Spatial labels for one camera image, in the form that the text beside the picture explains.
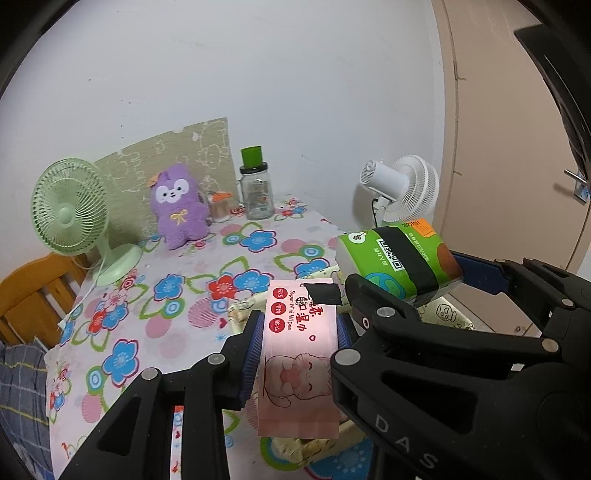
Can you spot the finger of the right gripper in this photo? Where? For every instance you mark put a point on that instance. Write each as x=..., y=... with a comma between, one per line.
x=375, y=309
x=536, y=287

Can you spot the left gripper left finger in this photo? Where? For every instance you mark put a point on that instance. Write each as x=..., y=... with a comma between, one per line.
x=133, y=440

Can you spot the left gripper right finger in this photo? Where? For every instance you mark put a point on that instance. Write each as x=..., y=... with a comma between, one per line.
x=344, y=331

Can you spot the green tissue pack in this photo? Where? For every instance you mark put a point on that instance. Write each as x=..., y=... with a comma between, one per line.
x=407, y=259

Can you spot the pink wet wipes pack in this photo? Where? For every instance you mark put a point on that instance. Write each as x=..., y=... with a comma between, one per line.
x=295, y=380

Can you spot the yellow cartoon fabric storage box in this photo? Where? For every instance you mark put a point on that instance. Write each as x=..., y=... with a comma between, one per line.
x=294, y=450

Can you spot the beige door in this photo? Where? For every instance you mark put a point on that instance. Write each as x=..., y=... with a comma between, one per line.
x=506, y=191

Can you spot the grey plaid pillow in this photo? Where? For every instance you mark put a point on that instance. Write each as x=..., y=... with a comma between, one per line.
x=23, y=407

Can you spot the white standing fan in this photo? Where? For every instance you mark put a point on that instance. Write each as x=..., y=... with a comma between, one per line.
x=406, y=189

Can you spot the floral tablecloth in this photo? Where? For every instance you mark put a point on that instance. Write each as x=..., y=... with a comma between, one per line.
x=170, y=311

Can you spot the glass mason jar green lid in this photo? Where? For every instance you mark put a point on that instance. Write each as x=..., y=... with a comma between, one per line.
x=255, y=184

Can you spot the wooden bed headboard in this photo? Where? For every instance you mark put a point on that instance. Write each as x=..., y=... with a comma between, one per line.
x=36, y=296

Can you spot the small toothpick jar orange lid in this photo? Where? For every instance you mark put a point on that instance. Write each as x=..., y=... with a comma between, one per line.
x=219, y=203

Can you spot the purple plush toy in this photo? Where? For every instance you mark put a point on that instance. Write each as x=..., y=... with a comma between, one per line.
x=181, y=214

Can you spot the green desk fan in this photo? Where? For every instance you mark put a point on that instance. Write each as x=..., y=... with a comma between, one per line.
x=70, y=214

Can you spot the green patterned board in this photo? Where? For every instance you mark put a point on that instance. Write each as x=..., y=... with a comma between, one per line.
x=203, y=148

